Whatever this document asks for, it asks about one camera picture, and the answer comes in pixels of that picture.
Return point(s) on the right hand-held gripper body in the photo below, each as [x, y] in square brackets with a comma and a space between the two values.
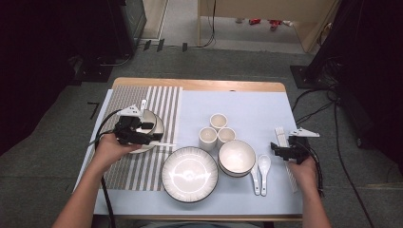
[301, 150]

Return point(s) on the small white object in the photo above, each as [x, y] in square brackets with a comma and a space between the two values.
[239, 20]
[287, 22]

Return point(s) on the white bowl with dark rim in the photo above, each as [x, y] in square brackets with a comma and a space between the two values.
[236, 175]
[236, 157]
[150, 117]

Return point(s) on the brown white striped placemat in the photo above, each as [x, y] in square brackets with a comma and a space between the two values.
[126, 171]

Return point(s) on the row of white chopsticks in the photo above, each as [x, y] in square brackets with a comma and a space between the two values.
[280, 136]

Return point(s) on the small red object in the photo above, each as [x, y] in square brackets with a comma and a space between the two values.
[255, 21]
[275, 23]

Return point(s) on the black stand base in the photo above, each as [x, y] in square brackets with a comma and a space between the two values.
[95, 74]
[301, 77]

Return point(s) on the person's clothing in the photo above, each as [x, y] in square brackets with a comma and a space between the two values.
[196, 225]

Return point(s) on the white ceramic cup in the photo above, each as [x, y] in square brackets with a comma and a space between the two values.
[208, 139]
[226, 135]
[218, 122]

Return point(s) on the black curtain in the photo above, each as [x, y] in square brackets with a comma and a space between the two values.
[374, 63]
[38, 63]

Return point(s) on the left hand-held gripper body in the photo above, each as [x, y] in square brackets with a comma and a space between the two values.
[130, 133]

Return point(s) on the white plate with dark rim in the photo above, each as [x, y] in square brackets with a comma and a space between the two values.
[190, 174]
[160, 128]

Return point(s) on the black equipment case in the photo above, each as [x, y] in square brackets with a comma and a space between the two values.
[134, 22]

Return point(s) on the person's left hand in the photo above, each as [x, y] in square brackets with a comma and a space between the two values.
[109, 153]

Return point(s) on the pale blue table sheet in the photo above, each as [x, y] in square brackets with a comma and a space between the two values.
[247, 104]

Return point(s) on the white ceramic spoon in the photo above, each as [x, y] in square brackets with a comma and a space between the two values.
[264, 164]
[256, 185]
[144, 104]

